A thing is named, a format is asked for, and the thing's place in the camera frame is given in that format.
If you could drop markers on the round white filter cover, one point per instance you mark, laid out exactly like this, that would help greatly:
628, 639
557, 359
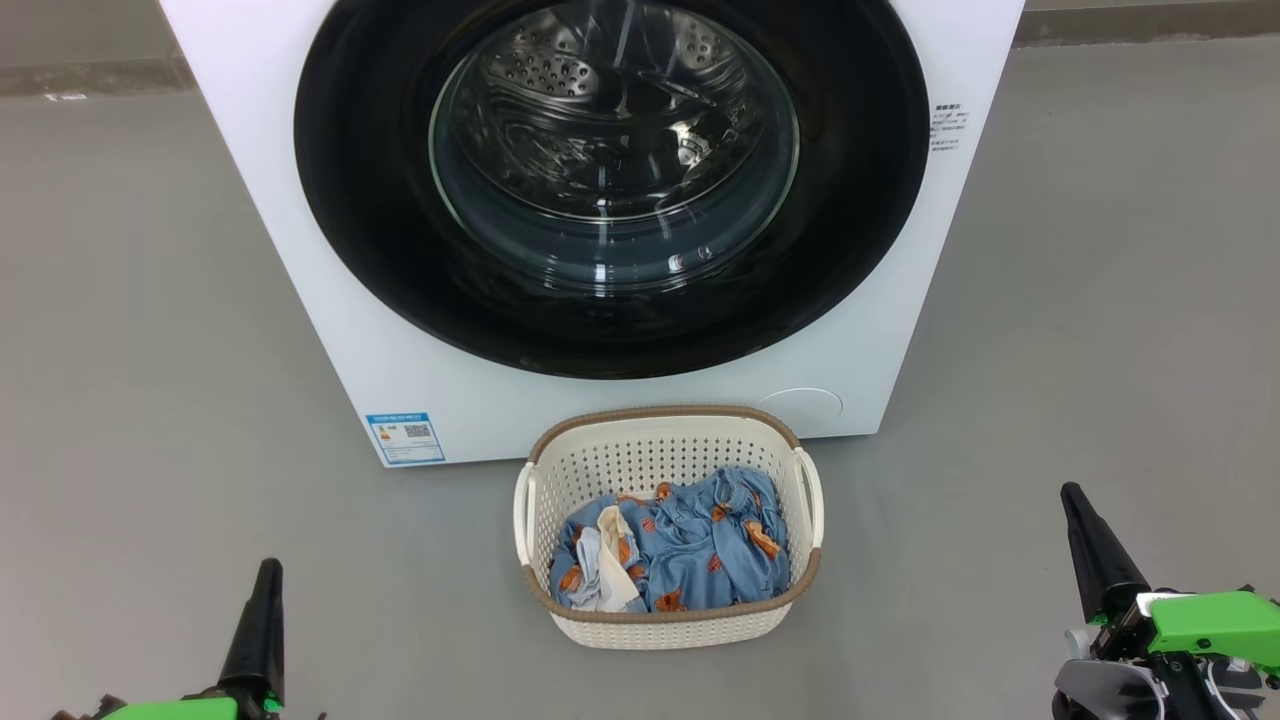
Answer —
800, 412

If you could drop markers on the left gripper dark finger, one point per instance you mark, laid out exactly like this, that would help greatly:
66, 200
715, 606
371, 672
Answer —
258, 640

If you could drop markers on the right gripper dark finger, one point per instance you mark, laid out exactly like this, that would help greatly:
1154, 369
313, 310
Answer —
1105, 570

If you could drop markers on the blue bear-print garment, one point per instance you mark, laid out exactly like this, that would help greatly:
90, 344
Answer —
700, 560

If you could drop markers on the stainless steel washing machine drum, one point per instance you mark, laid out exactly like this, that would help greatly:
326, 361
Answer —
610, 120

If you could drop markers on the blue energy label sticker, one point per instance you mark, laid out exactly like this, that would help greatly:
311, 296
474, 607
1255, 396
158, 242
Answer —
405, 438

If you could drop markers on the black round glass washer door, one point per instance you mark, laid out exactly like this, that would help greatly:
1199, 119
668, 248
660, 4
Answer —
360, 200

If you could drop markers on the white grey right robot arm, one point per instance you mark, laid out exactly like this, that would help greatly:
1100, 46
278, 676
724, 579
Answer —
1100, 695

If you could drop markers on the cream perforated laundry basket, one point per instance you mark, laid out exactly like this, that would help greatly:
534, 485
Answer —
660, 450

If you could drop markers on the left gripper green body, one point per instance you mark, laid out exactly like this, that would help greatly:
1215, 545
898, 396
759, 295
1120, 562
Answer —
170, 711

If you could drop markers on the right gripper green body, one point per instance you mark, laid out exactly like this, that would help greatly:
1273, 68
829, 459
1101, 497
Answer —
1210, 625

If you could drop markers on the white front-load washing machine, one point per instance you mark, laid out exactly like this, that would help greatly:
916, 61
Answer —
480, 420

